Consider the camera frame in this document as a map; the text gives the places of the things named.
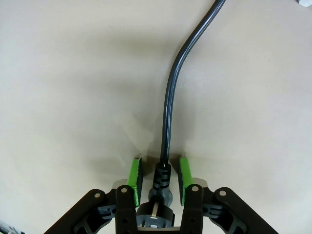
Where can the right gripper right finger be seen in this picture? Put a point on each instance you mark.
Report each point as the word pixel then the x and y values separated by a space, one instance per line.
pixel 192 202

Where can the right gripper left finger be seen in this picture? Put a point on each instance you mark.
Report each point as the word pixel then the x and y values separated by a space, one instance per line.
pixel 126 202

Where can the small white object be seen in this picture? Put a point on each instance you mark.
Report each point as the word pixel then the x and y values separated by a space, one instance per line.
pixel 304 2

